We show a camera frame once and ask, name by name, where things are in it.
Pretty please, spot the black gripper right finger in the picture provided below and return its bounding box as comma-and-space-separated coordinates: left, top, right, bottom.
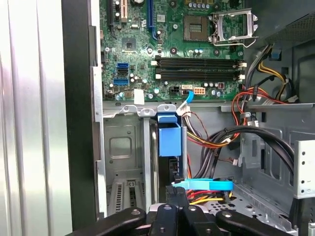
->
176, 187, 287, 236

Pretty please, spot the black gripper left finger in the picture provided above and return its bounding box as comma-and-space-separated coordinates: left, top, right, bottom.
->
71, 185, 179, 236

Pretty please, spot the orange red yellow power wire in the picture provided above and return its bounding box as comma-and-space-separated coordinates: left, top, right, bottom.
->
186, 189, 234, 206

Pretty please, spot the blue data wire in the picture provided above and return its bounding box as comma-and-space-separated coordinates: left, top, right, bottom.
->
171, 178, 234, 191

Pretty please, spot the hard disk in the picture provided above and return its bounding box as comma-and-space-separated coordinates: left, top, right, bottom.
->
150, 110, 188, 206

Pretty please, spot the grey metal disk bay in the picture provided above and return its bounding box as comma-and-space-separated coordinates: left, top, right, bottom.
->
103, 104, 188, 217

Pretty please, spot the grey metal drive cage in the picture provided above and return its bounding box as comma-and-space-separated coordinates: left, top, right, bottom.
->
240, 103, 315, 200

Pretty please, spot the black open PC case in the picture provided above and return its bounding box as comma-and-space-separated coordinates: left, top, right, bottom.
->
61, 0, 315, 236

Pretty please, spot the black RAM slot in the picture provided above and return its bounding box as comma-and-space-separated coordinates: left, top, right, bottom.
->
155, 73, 246, 80
155, 68, 246, 74
151, 56, 247, 63
151, 61, 247, 68

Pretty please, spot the green motherboard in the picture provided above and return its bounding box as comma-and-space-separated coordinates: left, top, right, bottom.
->
99, 0, 247, 102

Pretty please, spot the metal socket cover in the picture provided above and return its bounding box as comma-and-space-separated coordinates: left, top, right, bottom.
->
208, 8, 259, 43

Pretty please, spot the CPU socket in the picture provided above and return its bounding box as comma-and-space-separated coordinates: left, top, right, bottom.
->
208, 8, 259, 47

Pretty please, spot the blue expansion slot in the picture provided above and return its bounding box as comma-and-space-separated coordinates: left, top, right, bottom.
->
147, 0, 158, 42

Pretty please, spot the grey power supply unit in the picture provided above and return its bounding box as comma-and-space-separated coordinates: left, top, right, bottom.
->
254, 0, 315, 45

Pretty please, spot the orange red wire bundle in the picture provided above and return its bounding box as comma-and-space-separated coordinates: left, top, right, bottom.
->
231, 84, 296, 138

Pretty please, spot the blue wire with pale plug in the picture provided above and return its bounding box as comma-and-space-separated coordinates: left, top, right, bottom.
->
176, 89, 195, 116

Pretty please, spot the yellow and black wire bundle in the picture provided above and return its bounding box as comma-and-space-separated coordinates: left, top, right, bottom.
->
246, 43, 300, 104

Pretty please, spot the metal wire locking lever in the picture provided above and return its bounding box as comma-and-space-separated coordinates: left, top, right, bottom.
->
213, 36, 259, 47

